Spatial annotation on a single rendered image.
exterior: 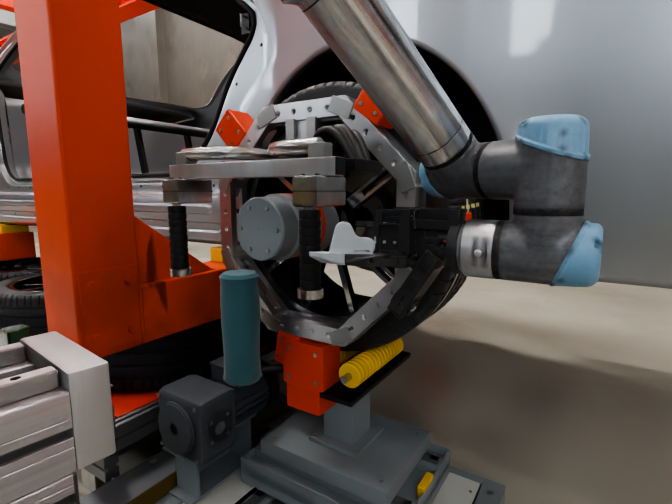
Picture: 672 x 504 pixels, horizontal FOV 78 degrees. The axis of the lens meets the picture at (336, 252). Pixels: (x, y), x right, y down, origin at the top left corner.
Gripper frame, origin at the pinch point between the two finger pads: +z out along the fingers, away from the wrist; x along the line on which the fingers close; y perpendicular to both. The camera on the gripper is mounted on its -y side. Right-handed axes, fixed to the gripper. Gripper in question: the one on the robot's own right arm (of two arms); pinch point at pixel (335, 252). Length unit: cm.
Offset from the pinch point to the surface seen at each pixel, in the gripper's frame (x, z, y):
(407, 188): -20.3, -3.4, 9.9
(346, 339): -20.1, 10.3, -23.0
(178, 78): -624, 844, 276
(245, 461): -22, 45, -67
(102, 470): 1, 77, -67
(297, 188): 1.4, 6.4, 10.0
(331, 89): -29.1, 19.5, 32.6
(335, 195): -4.1, 2.6, 8.8
